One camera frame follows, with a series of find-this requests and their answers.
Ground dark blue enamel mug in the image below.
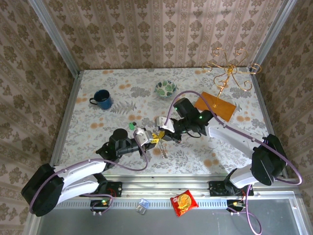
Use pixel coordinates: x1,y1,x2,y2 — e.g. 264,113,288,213
89,89,113,110

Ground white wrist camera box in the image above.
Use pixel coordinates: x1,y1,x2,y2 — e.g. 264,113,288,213
133,127,154,145
155,116,175,133

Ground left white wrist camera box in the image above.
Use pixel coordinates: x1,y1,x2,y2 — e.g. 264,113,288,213
133,127,154,145

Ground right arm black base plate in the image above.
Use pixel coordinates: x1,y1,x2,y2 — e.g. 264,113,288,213
209,181,254,197

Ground red snack packet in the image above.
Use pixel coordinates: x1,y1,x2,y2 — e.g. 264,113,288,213
170,189,199,217

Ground right small circuit board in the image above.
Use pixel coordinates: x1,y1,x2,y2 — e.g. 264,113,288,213
226,199,247,213

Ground grey metal panel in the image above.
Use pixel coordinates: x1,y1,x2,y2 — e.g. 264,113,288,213
23,208,309,235

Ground small circuit board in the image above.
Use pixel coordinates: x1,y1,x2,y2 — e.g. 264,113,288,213
90,199,113,213
226,199,247,213

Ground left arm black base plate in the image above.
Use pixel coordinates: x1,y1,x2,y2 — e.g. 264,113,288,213
97,181,123,198

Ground long aluminium base rail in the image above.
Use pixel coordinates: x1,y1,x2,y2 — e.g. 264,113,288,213
34,178,300,198

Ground green leaf pattern bowl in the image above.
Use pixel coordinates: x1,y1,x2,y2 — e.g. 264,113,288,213
154,80,178,98

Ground small clear plastic box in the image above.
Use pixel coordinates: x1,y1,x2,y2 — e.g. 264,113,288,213
135,198,150,215

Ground slotted metal cable duct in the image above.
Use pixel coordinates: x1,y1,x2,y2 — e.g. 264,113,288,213
57,198,247,209

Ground aluminium frame post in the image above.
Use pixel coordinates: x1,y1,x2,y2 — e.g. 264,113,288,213
253,0,298,67
28,0,81,77

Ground aluminium table side rail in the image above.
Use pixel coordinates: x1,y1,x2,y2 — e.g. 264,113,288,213
46,70,83,181
251,70,289,178

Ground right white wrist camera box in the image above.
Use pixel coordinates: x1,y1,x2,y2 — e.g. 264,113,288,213
155,116,175,133

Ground gold hook stand wooden base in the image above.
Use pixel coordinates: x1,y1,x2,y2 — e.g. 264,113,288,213
194,47,262,123

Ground left small circuit board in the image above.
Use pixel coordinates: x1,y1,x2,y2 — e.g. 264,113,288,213
90,199,113,213

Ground large metal keyring bunch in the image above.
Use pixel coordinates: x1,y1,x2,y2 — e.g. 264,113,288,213
156,141,169,160

